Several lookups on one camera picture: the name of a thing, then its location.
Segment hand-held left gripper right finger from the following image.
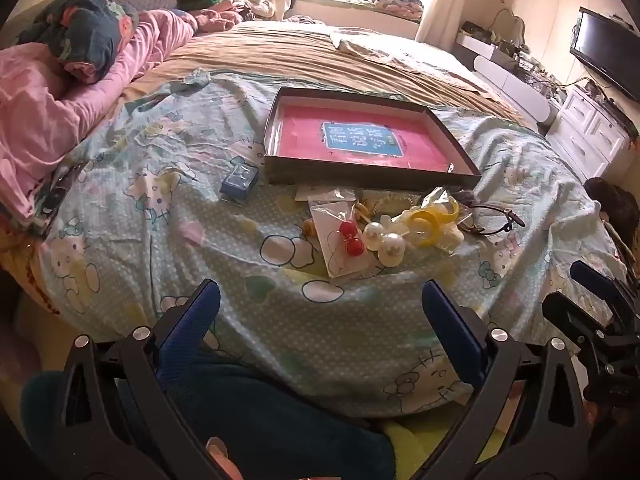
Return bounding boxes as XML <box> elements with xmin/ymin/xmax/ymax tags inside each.
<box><xmin>421</xmin><ymin>280</ymin><xmax>591</xmax><ymax>480</ymax></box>

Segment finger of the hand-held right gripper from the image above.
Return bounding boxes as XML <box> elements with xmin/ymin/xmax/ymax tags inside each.
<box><xmin>542</xmin><ymin>292</ymin><xmax>618</xmax><ymax>356</ymax></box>
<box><xmin>570</xmin><ymin>260</ymin><xmax>640</xmax><ymax>313</ymax></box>

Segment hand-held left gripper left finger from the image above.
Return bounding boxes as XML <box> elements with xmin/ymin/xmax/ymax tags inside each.
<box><xmin>52</xmin><ymin>280</ymin><xmax>236</xmax><ymax>480</ymax></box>

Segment white pearl bead ornament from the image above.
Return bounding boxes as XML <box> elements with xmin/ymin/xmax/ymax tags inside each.
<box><xmin>362</xmin><ymin>221</ymin><xmax>407</xmax><ymax>267</ymax></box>

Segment dark cord bracelet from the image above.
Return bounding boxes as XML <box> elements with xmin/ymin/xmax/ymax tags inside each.
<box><xmin>460</xmin><ymin>204</ymin><xmax>526</xmax><ymax>236</ymax></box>

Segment red bead earrings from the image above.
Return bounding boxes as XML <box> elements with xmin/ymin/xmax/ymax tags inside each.
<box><xmin>309</xmin><ymin>200</ymin><xmax>377</xmax><ymax>279</ymax></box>

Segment small blue box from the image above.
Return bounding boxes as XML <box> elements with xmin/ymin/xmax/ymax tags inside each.
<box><xmin>220</xmin><ymin>157</ymin><xmax>259</xmax><ymax>205</ymax></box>

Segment shallow dark cardboard box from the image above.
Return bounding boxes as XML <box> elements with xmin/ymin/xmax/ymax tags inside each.
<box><xmin>263</xmin><ymin>86</ymin><xmax>482</xmax><ymax>192</ymax></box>

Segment dark brown furry thing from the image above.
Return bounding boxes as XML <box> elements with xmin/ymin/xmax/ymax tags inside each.
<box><xmin>582</xmin><ymin>176</ymin><xmax>640</xmax><ymax>281</ymax></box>

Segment cream hair clip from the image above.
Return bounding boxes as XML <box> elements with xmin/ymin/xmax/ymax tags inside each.
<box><xmin>436</xmin><ymin>224</ymin><xmax>467</xmax><ymax>252</ymax></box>

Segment person's teal trouser leg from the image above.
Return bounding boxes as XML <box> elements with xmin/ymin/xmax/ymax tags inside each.
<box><xmin>20</xmin><ymin>350</ymin><xmax>396</xmax><ymax>480</ymax></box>

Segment white dresser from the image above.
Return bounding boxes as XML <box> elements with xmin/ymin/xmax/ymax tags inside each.
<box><xmin>545</xmin><ymin>85</ymin><xmax>635</xmax><ymax>182</ymax></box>

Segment white earring card packet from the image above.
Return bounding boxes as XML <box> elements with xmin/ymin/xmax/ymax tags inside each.
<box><xmin>294</xmin><ymin>186</ymin><xmax>359</xmax><ymax>202</ymax></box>

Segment dark flat object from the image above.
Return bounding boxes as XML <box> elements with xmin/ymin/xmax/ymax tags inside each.
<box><xmin>36</xmin><ymin>162</ymin><xmax>95</xmax><ymax>235</ymax></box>

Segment long white cabinet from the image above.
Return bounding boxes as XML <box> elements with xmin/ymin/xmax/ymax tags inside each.
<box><xmin>472</xmin><ymin>55</ymin><xmax>558</xmax><ymax>127</ymax></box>

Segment pink book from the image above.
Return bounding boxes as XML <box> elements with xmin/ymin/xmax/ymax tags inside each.
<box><xmin>276</xmin><ymin>104</ymin><xmax>462</xmax><ymax>174</ymax></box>

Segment black television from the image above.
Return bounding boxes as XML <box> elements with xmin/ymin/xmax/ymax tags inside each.
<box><xmin>570</xmin><ymin>7</ymin><xmax>640</xmax><ymax>102</ymax></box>

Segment pink quilt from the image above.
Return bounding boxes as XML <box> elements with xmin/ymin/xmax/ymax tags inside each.
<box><xmin>0</xmin><ymin>10</ymin><xmax>198</xmax><ymax>221</ymax></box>

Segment white framed mirror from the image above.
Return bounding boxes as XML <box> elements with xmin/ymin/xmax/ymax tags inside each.
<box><xmin>492</xmin><ymin>8</ymin><xmax>527</xmax><ymax>45</ymax></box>

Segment light floral cloth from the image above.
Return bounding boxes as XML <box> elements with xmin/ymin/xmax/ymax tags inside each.
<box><xmin>330</xmin><ymin>29</ymin><xmax>483</xmax><ymax>88</ymax></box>

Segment tan bedsheet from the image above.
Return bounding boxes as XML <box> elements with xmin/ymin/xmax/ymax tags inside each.
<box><xmin>122</xmin><ymin>20</ymin><xmax>541</xmax><ymax>131</ymax></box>

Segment pink fuzzy garment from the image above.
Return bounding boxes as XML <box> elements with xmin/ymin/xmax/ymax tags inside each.
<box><xmin>194</xmin><ymin>7</ymin><xmax>244</xmax><ymax>34</ymax></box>

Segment blue floral pillow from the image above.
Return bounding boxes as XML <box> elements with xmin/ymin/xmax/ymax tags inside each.
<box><xmin>20</xmin><ymin>0</ymin><xmax>141</xmax><ymax>83</ymax></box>

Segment clothes on window sill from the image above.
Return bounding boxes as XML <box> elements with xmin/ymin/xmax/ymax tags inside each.
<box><xmin>295</xmin><ymin>0</ymin><xmax>426</xmax><ymax>22</ymax></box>

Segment orange spiral hair tie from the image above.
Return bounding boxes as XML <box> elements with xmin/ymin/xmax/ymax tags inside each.
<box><xmin>354</xmin><ymin>200</ymin><xmax>386</xmax><ymax>222</ymax></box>

